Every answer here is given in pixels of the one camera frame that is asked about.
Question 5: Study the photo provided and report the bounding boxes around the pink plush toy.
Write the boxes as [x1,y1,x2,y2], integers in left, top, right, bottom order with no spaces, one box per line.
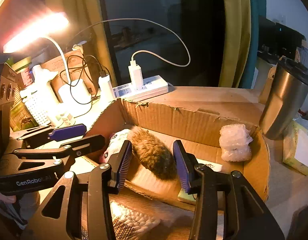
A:
[99,129,131,163]

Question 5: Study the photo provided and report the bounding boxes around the bubble wrap roll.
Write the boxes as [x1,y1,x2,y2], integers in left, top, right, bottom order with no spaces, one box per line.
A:
[219,124,253,150]
[221,146,252,162]

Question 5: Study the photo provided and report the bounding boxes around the brown furry plush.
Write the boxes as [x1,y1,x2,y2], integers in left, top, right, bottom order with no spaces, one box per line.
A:
[127,127,177,181]

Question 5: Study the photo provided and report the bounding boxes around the small clear bottle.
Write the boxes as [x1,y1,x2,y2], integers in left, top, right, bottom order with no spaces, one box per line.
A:
[61,113,75,126]

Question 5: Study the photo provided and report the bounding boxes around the white perforated basket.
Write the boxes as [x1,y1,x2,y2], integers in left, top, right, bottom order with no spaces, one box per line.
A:
[20,81,59,126]

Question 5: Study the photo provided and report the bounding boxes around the packaged paper cups bag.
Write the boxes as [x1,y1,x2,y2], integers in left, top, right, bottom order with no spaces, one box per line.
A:
[10,86,38,132]

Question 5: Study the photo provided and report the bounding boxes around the white desk lamp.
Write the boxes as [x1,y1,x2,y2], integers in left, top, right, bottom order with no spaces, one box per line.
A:
[3,12,92,118]

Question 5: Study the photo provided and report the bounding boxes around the brown cardboard package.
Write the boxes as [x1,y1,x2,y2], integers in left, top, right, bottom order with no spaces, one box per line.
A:
[41,50,96,102]

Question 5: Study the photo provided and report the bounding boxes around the red jar yellow lid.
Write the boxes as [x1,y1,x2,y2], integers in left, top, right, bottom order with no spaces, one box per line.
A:
[12,57,33,90]

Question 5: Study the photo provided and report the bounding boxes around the brown cardboard box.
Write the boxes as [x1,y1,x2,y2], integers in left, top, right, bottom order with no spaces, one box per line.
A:
[85,86,271,212]

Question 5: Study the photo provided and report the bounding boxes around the yellow tissue box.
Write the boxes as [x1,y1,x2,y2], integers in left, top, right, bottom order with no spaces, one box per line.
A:
[283,121,308,176]

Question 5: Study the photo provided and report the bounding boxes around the white power strip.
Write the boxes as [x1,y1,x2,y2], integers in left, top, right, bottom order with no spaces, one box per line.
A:
[113,75,169,101]

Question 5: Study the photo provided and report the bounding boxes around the steel travel mug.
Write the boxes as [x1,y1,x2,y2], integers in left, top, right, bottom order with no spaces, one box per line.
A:
[259,56,308,140]

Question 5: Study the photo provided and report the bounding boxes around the yellow-green curtain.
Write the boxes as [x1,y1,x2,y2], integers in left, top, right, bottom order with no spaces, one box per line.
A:
[45,0,251,88]

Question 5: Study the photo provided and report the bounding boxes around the black monitor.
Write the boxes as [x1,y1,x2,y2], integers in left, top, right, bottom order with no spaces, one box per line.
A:
[257,16,306,64]

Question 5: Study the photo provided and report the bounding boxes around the white charger with black cable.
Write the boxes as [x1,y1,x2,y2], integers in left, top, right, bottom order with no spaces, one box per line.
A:
[59,54,116,106]

